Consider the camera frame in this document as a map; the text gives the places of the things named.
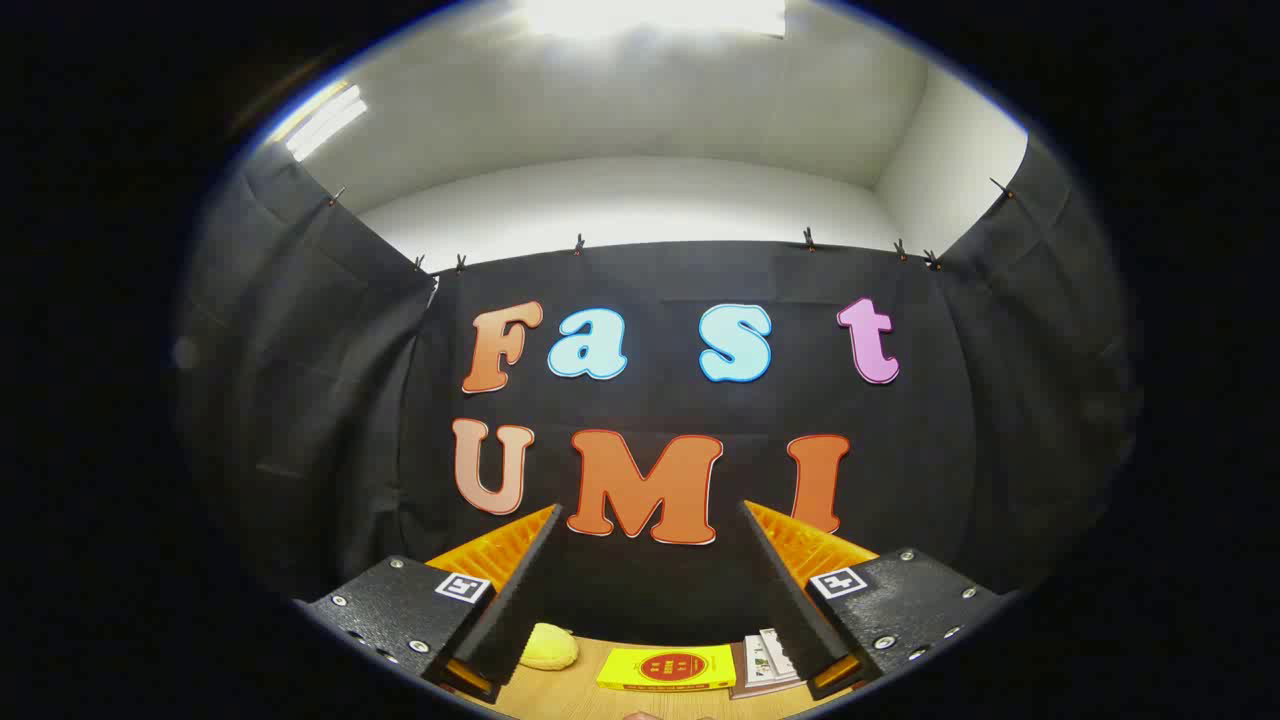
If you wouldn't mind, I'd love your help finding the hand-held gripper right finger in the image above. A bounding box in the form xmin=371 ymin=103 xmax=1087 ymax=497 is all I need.
xmin=738 ymin=498 xmax=1021 ymax=701

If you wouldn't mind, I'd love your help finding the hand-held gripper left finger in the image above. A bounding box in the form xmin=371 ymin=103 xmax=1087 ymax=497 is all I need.
xmin=295 ymin=503 xmax=564 ymax=704

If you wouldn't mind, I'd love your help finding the white book with illustrated cover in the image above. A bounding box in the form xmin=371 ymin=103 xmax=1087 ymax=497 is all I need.
xmin=758 ymin=628 xmax=801 ymax=681

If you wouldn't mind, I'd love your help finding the yellow plush bun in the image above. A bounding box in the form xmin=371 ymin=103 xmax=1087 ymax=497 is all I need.
xmin=518 ymin=623 xmax=580 ymax=671

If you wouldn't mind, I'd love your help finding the yellow book with red circle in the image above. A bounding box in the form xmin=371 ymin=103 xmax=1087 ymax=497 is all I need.
xmin=596 ymin=644 xmax=738 ymax=693

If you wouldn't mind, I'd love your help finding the ceiling strip light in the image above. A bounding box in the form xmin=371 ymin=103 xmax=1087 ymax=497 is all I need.
xmin=270 ymin=82 xmax=369 ymax=163

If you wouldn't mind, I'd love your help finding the large ceiling light panel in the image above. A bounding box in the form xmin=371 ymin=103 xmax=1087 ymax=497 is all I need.
xmin=515 ymin=0 xmax=788 ymax=41

